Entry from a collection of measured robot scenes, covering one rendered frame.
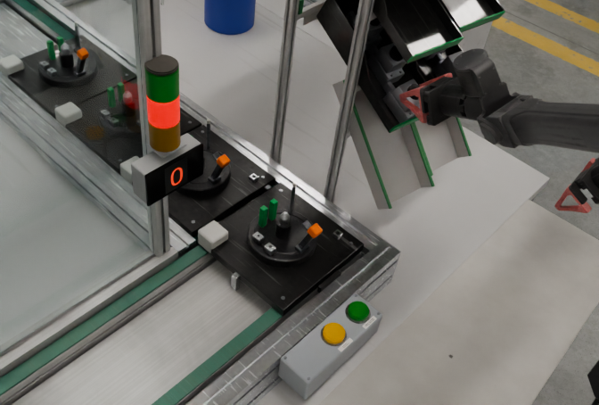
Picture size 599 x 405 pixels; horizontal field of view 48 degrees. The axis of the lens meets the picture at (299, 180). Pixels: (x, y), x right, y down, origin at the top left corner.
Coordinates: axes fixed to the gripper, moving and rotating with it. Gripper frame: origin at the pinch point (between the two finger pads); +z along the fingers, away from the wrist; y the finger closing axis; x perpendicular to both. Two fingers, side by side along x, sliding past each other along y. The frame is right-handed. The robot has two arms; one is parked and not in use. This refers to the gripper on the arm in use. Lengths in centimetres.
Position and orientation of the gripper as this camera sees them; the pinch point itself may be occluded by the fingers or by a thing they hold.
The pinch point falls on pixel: (411, 94)
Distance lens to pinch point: 132.0
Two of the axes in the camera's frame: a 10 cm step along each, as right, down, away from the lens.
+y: -7.6, 4.1, -5.1
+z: -6.2, -2.1, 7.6
